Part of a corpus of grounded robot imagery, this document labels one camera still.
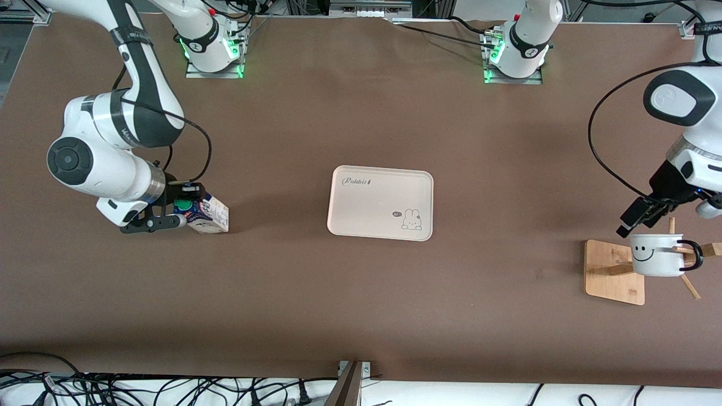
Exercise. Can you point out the aluminium corner profile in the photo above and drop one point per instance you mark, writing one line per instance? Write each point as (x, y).
(691, 28)

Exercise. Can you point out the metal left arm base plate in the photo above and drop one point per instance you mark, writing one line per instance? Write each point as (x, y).
(530, 80)

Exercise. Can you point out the blue white milk carton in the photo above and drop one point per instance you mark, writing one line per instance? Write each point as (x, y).
(211, 217)

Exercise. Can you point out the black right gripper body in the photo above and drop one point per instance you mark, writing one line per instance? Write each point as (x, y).
(171, 193)

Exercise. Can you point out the white smiley face mug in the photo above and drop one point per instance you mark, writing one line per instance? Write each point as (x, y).
(657, 256)

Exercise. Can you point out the cream rabbit print tray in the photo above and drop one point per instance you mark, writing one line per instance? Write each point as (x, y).
(372, 208)

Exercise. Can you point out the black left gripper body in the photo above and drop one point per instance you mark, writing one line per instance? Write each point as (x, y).
(667, 182)

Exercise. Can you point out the wooden mug tree stand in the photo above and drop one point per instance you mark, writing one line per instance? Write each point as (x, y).
(612, 282)

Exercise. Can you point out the small metal bracket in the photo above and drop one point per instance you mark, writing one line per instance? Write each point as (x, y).
(366, 369)

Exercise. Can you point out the aluminium profile bar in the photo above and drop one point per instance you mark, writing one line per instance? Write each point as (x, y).
(347, 389)

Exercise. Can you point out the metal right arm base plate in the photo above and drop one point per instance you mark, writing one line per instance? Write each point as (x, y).
(194, 74)

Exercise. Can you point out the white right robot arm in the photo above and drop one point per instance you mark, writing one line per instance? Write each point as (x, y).
(141, 67)

